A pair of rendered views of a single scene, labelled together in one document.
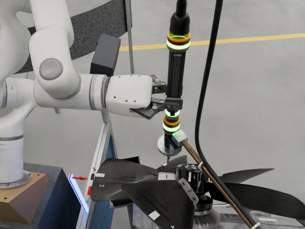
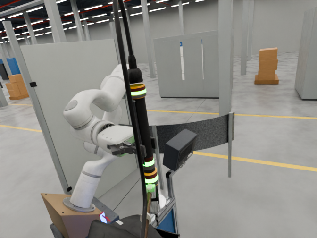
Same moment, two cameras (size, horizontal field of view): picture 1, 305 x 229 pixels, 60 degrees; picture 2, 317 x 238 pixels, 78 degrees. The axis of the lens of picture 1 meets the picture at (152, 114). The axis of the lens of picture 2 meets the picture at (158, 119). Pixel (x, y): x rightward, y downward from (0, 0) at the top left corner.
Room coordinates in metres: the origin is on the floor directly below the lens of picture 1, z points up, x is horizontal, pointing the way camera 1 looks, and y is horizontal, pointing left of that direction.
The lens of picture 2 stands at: (0.08, -0.35, 1.87)
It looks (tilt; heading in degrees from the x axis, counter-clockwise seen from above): 21 degrees down; 36
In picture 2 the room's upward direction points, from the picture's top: 7 degrees counter-clockwise
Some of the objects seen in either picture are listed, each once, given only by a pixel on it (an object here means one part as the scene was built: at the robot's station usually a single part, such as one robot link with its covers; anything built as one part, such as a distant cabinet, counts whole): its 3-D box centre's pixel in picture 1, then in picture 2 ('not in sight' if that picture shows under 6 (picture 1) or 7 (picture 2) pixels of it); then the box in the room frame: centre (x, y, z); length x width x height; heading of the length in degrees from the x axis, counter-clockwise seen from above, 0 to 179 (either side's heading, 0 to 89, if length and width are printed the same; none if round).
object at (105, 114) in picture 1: (104, 110); (170, 184); (0.99, 0.27, 0.96); 0.03 x 0.03 x 0.20; 86
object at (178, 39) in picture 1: (178, 40); (137, 91); (0.43, -0.05, 1.77); 0.04 x 0.04 x 0.03
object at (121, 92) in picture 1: (127, 94); (118, 138); (0.44, 0.06, 1.62); 0.11 x 0.10 x 0.07; 86
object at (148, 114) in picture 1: (141, 106); (117, 146); (0.40, 0.02, 1.62); 0.08 x 0.06 x 0.01; 26
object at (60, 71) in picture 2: not in sight; (93, 117); (1.52, 1.68, 1.10); 1.21 x 0.05 x 2.20; 176
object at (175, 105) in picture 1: (167, 107); (132, 150); (0.40, -0.03, 1.62); 0.07 x 0.03 x 0.03; 86
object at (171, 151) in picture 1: (172, 138); (152, 194); (0.42, -0.05, 1.47); 0.09 x 0.07 x 0.10; 31
